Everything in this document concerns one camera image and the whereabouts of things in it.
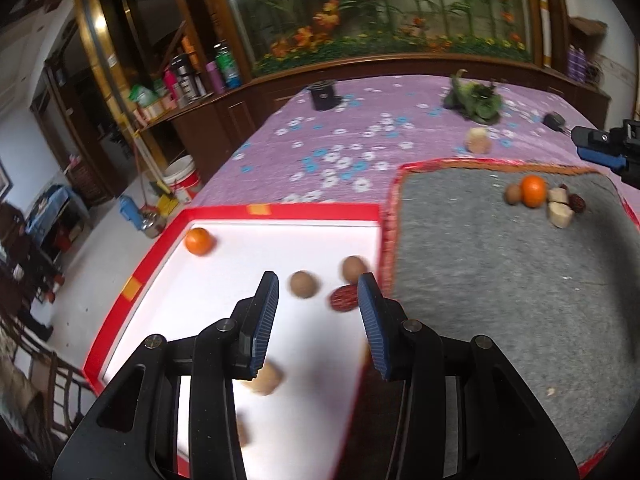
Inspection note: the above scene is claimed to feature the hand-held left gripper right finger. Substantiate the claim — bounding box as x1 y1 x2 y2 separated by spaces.
357 272 581 480

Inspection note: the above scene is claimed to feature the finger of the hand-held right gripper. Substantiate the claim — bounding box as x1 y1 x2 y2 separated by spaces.
575 145 640 188
570 119 640 161

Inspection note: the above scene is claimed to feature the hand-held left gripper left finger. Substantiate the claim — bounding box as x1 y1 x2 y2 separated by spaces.
52 271 281 480

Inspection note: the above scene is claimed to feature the orange mandarin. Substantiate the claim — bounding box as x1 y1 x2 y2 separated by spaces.
184 227 217 257
520 175 549 209

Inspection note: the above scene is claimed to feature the red gift box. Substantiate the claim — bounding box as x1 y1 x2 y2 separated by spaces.
82 203 386 480

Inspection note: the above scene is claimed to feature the black charger plug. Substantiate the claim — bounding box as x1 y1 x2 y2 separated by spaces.
543 111 573 133

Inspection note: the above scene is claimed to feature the grey felt mat red trim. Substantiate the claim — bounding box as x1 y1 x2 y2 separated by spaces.
382 157 640 480

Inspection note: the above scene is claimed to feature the large beige sugarcane chunk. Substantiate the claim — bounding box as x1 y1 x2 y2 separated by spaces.
466 127 493 155

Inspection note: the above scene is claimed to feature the green leafy vegetable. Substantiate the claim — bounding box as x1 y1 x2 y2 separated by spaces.
442 69 503 125

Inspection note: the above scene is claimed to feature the metal kettle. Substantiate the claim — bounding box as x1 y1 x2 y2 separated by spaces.
140 211 168 237

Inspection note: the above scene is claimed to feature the yellow dustpan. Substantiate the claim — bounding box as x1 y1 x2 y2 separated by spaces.
152 182 181 218

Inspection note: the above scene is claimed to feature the white plastic bucket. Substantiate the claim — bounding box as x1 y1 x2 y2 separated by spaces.
162 155 203 204

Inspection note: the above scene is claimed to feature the purple floral tablecloth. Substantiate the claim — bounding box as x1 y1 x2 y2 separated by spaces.
192 74 616 208

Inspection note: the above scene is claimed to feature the blue thermos jug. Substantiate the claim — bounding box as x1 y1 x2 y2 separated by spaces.
118 196 146 231

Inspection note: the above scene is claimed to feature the broom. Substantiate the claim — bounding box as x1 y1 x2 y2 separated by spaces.
120 115 166 196

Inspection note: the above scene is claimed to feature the wooden chair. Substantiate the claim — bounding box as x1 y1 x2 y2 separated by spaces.
0 310 96 441

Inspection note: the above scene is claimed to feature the wooden sideboard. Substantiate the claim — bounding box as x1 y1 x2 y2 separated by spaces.
135 52 311 196

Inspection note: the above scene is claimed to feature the black cylinder device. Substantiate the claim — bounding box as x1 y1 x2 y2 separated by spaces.
307 80 343 112

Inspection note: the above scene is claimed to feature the table with blue cloth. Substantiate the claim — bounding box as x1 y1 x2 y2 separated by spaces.
25 185 83 241

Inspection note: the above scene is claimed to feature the glass artificial flower display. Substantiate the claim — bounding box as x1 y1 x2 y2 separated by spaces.
215 0 543 78

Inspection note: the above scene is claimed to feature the pink bottle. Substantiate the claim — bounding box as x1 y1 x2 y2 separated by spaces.
206 61 227 96

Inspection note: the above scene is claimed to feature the red bottle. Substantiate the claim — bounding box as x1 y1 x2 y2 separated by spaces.
162 70 181 108

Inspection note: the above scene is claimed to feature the steel thermos flask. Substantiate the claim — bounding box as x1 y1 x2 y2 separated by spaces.
172 54 207 103

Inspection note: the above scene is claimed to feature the green bag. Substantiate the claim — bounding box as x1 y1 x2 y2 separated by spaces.
127 84 156 111

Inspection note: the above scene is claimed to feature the green plastic bottle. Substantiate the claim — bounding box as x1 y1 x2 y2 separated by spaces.
215 42 243 88

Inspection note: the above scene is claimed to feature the wooden wall shelf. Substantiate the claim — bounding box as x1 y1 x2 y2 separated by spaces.
570 16 608 36

